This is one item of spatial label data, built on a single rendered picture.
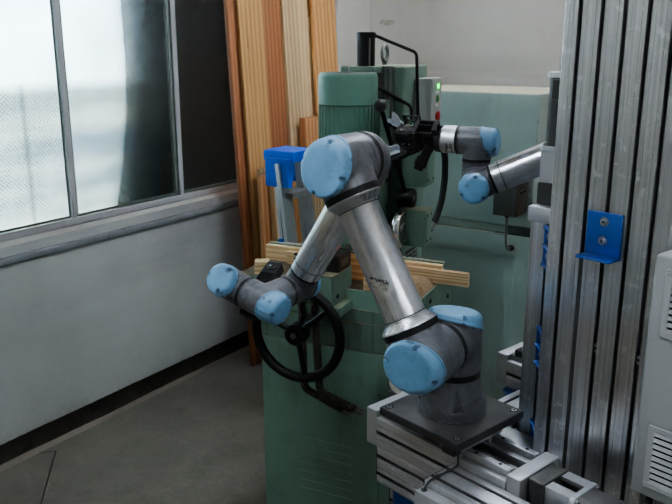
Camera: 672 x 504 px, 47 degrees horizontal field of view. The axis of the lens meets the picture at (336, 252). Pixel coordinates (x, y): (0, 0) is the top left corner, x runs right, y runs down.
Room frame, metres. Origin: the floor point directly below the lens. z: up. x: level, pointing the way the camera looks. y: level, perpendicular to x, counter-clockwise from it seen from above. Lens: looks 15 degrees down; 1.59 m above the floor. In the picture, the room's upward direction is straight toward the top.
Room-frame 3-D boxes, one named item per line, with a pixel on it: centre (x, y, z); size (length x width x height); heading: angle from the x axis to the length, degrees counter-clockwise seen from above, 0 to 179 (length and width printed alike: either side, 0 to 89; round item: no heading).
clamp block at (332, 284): (2.15, 0.04, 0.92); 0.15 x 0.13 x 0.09; 65
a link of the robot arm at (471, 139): (2.06, -0.38, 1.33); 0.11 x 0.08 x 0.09; 65
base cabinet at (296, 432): (2.44, -0.08, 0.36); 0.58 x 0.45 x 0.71; 155
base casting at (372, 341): (2.44, -0.09, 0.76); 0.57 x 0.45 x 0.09; 155
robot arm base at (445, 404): (1.54, -0.25, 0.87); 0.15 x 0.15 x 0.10
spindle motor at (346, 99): (2.33, -0.04, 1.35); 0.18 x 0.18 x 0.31
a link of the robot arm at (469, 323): (1.54, -0.25, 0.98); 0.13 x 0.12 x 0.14; 146
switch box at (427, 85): (2.56, -0.30, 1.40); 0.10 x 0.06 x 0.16; 155
